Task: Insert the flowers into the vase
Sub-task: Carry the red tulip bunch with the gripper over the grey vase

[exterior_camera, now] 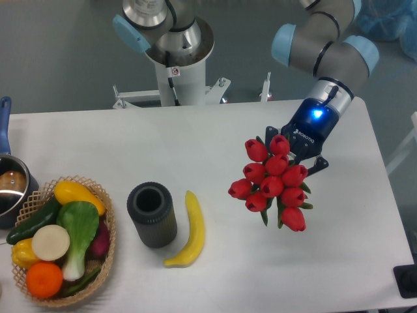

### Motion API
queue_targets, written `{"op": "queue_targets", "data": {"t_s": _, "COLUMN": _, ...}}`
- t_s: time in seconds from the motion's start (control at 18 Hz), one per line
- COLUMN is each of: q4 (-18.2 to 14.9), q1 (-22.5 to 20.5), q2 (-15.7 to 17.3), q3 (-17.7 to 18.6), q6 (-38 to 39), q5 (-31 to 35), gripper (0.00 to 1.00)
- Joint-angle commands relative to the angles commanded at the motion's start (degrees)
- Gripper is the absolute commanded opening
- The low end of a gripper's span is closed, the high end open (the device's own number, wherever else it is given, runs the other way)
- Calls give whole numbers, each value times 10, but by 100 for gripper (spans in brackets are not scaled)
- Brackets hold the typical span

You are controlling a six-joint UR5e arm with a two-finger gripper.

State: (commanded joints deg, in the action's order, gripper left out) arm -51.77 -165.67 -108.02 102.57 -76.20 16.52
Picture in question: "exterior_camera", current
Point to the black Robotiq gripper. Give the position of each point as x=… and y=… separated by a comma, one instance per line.
x=306, y=131

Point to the red tulip bouquet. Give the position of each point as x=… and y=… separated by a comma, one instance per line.
x=273, y=176

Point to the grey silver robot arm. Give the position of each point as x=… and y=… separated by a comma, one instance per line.
x=341, y=67

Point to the dark grey ribbed vase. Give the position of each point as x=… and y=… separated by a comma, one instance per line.
x=150, y=206

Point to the yellow plastic banana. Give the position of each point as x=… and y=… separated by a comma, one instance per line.
x=196, y=240

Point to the blue plastic bag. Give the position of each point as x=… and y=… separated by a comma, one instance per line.
x=389, y=21

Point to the black device at edge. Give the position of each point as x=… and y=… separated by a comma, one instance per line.
x=405, y=277

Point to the purple sweet potato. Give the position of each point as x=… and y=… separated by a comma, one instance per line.
x=100, y=244

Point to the green bok choy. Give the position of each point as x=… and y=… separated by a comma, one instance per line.
x=80, y=219

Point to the yellow squash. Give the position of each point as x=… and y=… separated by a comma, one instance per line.
x=69, y=191

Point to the woven wicker basket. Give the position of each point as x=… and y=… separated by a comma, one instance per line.
x=32, y=204

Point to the green chili pepper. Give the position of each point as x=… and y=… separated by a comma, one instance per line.
x=82, y=284

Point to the dark green cucumber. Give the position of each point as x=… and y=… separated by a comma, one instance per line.
x=44, y=216

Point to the cream round radish slice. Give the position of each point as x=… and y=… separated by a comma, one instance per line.
x=50, y=242

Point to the blue saucepan with lid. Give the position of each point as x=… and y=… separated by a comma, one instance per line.
x=17, y=182

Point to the orange fruit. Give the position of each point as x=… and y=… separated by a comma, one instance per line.
x=44, y=280

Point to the yellow bell pepper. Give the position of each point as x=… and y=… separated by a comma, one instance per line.
x=23, y=255

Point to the white metal frame right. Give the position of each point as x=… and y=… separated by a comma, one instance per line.
x=404, y=149

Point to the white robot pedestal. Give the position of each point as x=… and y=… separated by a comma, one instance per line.
x=179, y=60

